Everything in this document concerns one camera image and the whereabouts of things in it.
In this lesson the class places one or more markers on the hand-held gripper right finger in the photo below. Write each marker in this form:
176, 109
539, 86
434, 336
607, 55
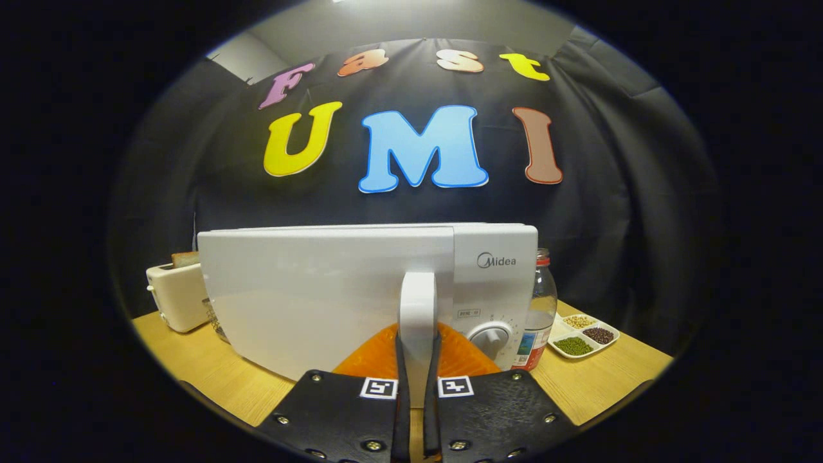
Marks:
432, 424

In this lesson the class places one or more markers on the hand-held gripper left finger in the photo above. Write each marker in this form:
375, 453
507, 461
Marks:
401, 424

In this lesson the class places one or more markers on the white microwave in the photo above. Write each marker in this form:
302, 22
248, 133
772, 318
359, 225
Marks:
308, 296

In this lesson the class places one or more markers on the clear red label water bottle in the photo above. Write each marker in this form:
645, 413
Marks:
543, 308

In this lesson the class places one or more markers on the white divided bean dish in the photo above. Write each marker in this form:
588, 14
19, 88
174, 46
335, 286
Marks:
582, 334

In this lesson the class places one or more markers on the white toaster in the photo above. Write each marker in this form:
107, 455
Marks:
177, 296

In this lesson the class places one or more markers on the toast slice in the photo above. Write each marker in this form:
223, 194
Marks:
185, 259

